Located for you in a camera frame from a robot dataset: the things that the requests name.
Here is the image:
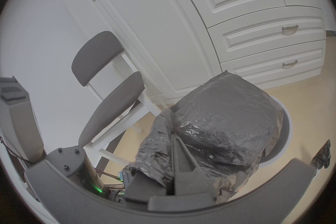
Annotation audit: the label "black plastic bag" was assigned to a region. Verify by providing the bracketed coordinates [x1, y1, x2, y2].
[129, 72, 284, 204]

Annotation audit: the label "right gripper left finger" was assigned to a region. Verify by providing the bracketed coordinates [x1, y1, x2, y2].
[125, 174, 169, 204]

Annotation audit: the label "white chair grey cushions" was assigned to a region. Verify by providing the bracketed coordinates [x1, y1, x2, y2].
[71, 31, 162, 168]

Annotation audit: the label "white trash bin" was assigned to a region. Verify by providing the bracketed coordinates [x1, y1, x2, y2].
[258, 94, 292, 168]

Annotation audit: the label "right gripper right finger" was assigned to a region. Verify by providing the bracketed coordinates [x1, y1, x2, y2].
[171, 134, 218, 204]

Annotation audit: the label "crumpled black plastic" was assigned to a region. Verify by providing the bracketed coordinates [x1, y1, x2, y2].
[310, 140, 332, 170]

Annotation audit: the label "white wardrobe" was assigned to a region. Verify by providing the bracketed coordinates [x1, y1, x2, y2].
[59, 0, 327, 110]

